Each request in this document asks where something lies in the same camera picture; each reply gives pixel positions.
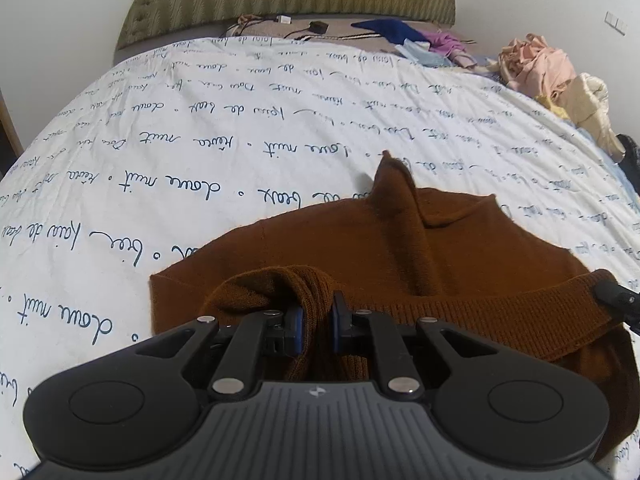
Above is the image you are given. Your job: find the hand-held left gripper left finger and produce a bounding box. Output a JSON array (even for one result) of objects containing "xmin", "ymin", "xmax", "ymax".
[{"xmin": 122, "ymin": 305, "xmax": 307, "ymax": 402}]

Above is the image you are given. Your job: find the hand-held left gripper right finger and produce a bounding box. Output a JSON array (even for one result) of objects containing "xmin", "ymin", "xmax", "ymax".
[{"xmin": 332, "ymin": 291, "xmax": 506, "ymax": 402}]

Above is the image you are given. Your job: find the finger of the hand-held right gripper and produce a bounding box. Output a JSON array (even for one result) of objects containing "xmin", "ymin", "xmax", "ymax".
[{"xmin": 591, "ymin": 279, "xmax": 640, "ymax": 335}]

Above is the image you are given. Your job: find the brown knit sweater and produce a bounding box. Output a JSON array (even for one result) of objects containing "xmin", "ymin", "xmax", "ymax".
[{"xmin": 149, "ymin": 150, "xmax": 640, "ymax": 463}]

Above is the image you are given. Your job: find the dark clothes pile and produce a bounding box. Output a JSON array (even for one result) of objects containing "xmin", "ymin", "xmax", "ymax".
[{"xmin": 616, "ymin": 132, "xmax": 640, "ymax": 183}]

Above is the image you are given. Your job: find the pink clothes pile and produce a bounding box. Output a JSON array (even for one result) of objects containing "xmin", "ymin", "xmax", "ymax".
[{"xmin": 499, "ymin": 34, "xmax": 578, "ymax": 101}]

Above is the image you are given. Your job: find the cream quilted cloth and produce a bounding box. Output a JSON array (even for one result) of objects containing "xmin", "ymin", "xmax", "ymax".
[{"xmin": 555, "ymin": 72, "xmax": 626, "ymax": 158}]

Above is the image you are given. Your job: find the yellow blanket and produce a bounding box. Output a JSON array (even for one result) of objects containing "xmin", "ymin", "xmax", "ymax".
[{"xmin": 535, "ymin": 92, "xmax": 571, "ymax": 121}]

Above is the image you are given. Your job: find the white script-printed blanket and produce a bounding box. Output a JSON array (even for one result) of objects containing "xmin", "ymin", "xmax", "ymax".
[{"xmin": 0, "ymin": 35, "xmax": 640, "ymax": 480}]

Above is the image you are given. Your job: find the pale blue cloth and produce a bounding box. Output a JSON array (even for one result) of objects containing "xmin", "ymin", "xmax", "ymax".
[{"xmin": 395, "ymin": 39, "xmax": 453, "ymax": 67}]

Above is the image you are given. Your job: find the dark blue cloth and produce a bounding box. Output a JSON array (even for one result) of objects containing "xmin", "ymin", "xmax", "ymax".
[{"xmin": 350, "ymin": 18, "xmax": 426, "ymax": 46}]

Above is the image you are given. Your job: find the purple cloth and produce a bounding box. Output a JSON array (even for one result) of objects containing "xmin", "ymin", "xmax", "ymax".
[{"xmin": 420, "ymin": 30, "xmax": 478, "ymax": 68}]

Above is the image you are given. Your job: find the black cable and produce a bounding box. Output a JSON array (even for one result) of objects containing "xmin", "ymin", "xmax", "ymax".
[{"xmin": 287, "ymin": 27, "xmax": 383, "ymax": 43}]

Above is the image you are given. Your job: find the wooden bed frame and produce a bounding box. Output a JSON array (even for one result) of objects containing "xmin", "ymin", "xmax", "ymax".
[{"xmin": 0, "ymin": 87, "xmax": 23, "ymax": 171}]

